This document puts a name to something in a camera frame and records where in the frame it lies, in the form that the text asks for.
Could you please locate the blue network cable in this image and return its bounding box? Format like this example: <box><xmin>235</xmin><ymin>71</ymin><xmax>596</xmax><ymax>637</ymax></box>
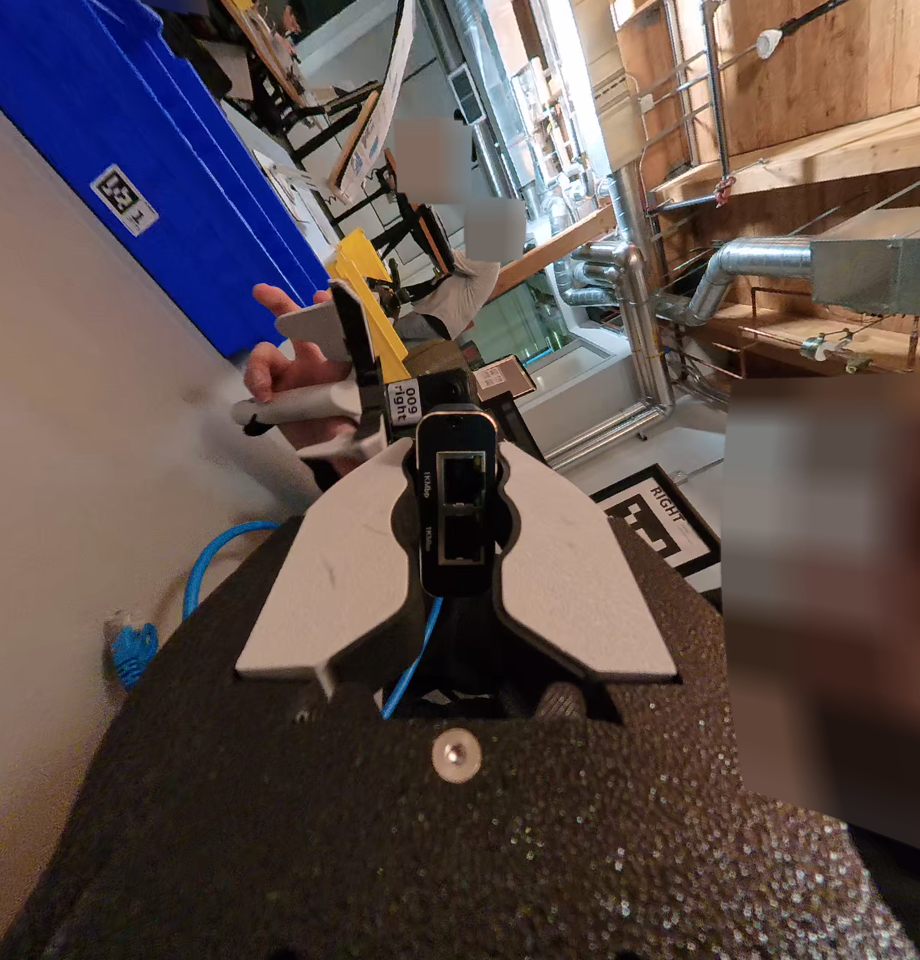
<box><xmin>103</xmin><ymin>519</ymin><xmax>447</xmax><ymax>723</ymax></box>

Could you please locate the black white marker sign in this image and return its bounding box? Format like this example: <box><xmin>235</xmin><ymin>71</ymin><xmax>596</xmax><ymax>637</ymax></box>
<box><xmin>591</xmin><ymin>462</ymin><xmax>723</xmax><ymax>580</ymax></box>

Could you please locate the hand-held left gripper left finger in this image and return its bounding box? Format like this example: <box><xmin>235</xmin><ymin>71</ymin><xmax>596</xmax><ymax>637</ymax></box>
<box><xmin>235</xmin><ymin>438</ymin><xmax>447</xmax><ymax>700</ymax></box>

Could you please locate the blue plastic crate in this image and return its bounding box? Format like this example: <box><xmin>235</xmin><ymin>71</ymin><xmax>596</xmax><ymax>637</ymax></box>
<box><xmin>0</xmin><ymin>0</ymin><xmax>332</xmax><ymax>363</ymax></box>

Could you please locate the person's right hand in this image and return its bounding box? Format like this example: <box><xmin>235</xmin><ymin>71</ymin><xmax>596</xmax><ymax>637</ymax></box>
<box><xmin>242</xmin><ymin>282</ymin><xmax>359</xmax><ymax>481</ymax></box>

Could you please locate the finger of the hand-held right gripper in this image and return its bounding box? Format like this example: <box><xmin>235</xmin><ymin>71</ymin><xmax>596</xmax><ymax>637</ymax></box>
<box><xmin>274</xmin><ymin>281</ymin><xmax>386</xmax><ymax>391</ymax></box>
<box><xmin>298</xmin><ymin>420</ymin><xmax>393</xmax><ymax>463</ymax></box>

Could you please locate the black network splitter box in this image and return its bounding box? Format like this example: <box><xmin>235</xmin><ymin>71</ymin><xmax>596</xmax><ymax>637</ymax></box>
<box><xmin>413</xmin><ymin>402</ymin><xmax>503</xmax><ymax>599</ymax></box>

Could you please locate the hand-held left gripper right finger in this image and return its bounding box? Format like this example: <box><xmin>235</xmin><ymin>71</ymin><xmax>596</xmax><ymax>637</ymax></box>
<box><xmin>488</xmin><ymin>441</ymin><xmax>680</xmax><ymax>685</ymax></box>

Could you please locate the round metal ventilation duct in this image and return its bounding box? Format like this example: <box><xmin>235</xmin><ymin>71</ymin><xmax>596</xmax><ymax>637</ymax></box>
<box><xmin>557</xmin><ymin>168</ymin><xmax>813</xmax><ymax>468</ymax></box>

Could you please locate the rectangular metal duct box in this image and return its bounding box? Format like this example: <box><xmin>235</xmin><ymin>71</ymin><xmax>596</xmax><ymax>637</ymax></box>
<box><xmin>808</xmin><ymin>208</ymin><xmax>920</xmax><ymax>318</ymax></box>

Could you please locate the poster board on easel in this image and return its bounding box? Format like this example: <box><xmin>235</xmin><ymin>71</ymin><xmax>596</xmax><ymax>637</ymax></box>
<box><xmin>326</xmin><ymin>0</ymin><xmax>419</xmax><ymax>205</ymax></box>

